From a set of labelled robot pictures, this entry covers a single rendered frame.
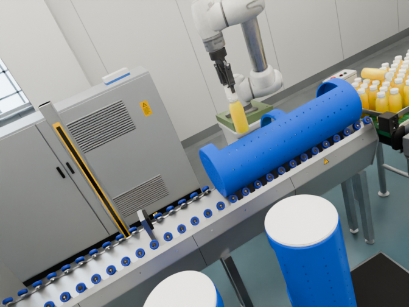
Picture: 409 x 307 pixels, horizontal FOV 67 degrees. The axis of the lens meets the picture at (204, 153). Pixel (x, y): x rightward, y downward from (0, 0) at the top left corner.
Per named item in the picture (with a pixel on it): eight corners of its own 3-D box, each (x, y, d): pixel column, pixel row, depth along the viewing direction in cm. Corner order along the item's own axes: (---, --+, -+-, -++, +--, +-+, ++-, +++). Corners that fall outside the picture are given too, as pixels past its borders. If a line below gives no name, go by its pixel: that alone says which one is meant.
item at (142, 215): (149, 232, 163) (136, 211, 156) (156, 229, 164) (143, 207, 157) (153, 243, 154) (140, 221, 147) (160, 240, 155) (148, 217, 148)
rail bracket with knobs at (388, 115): (375, 131, 174) (374, 115, 169) (385, 125, 175) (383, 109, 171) (391, 136, 165) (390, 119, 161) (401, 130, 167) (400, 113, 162)
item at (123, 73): (105, 85, 294) (101, 77, 291) (127, 74, 301) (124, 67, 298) (107, 86, 284) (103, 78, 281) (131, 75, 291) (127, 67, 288)
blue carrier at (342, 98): (211, 184, 178) (192, 142, 167) (329, 118, 196) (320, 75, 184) (232, 206, 153) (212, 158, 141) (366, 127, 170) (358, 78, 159)
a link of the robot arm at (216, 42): (206, 39, 126) (211, 53, 128) (225, 31, 128) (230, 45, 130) (198, 40, 134) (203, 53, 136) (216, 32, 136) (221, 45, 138)
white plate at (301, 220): (325, 187, 129) (326, 189, 130) (260, 203, 135) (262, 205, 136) (349, 236, 105) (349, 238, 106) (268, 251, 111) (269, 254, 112)
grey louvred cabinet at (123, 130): (24, 262, 354) (-70, 158, 289) (190, 175, 389) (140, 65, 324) (14, 297, 306) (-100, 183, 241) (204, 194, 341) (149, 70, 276)
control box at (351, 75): (324, 94, 214) (322, 80, 209) (346, 82, 218) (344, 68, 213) (335, 97, 205) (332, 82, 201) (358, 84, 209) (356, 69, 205)
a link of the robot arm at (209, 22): (198, 42, 127) (229, 30, 124) (184, 2, 121) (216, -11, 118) (201, 38, 137) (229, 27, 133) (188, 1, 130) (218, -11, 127)
